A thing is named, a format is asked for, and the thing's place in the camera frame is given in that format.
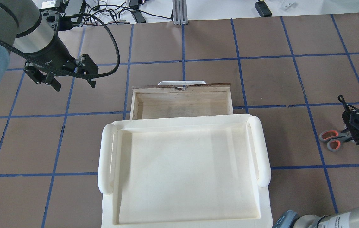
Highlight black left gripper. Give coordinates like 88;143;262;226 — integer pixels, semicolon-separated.
24;38;99;92

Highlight wooden drawer white handle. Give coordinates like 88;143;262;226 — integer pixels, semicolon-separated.
129;80;234;121

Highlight orange grey scissors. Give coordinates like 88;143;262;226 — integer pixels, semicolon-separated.
318;130;353;152

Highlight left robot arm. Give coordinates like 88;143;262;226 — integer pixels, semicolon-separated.
0;0;98;91

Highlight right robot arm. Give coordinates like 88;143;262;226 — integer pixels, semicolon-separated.
273;95;359;228

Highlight white plastic tray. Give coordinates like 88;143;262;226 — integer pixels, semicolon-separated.
98;114;273;228

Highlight black power brick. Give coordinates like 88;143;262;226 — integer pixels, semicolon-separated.
255;0;272;17

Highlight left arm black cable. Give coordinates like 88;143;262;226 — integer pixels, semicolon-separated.
0;13;121;78

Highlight aluminium frame post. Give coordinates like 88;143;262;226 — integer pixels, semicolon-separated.
172;0;189;25

